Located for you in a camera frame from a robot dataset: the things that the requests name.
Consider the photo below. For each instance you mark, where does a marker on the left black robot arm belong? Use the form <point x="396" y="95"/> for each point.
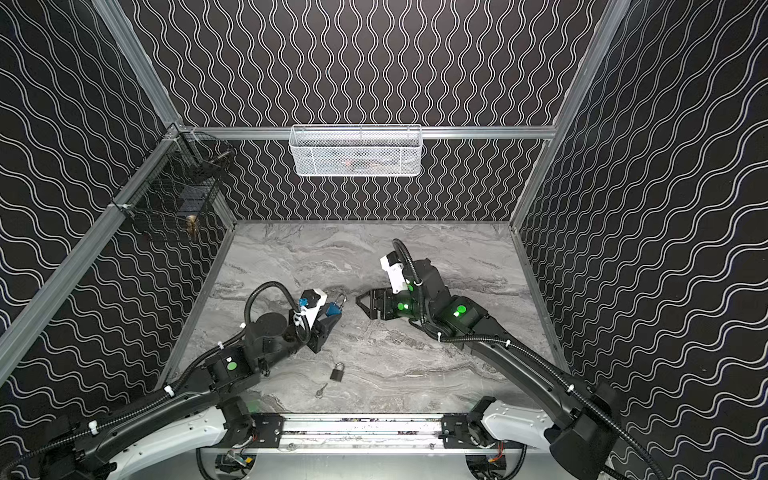
<point x="202" y="408"/>

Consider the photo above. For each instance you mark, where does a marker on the black wire wall basket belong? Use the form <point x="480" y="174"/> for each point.
<point x="186" y="181"/>

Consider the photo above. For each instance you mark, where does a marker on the black padlock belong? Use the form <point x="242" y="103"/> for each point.
<point x="337" y="373"/>

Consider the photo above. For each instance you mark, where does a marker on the blue padlock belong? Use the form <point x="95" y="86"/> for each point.
<point x="335" y="307"/>

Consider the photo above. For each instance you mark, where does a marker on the dark small key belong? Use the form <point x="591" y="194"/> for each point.
<point x="320" y="392"/>

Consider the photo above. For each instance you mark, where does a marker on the white mesh wall basket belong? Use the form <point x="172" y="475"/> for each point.
<point x="357" y="150"/>

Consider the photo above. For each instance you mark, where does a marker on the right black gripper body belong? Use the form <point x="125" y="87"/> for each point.
<point x="382" y="303"/>

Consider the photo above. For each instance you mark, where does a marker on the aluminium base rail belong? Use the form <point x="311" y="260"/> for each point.
<point x="420" y="434"/>

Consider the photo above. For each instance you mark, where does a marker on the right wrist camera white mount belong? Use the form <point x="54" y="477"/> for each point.
<point x="398" y="272"/>

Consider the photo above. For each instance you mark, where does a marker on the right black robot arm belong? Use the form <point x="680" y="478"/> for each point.
<point x="576" y="424"/>

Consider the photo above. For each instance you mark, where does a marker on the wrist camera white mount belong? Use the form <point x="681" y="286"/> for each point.
<point x="398" y="272"/>
<point x="309" y="306"/>

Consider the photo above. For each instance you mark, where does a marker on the brass padlock in basket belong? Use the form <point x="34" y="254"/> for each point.
<point x="192" y="226"/>

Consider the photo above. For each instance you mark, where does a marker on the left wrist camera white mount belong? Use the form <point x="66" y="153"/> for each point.
<point x="309" y="306"/>

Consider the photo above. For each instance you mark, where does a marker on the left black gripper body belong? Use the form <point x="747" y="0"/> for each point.
<point x="323" y="327"/>

